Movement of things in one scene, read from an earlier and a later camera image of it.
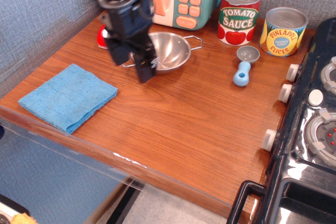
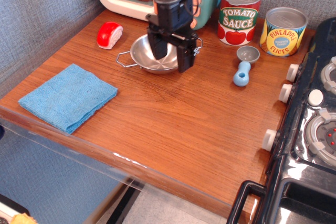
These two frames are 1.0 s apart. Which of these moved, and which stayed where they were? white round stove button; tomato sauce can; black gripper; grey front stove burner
Moved: black gripper
Stayed: grey front stove burner; tomato sauce can; white round stove button
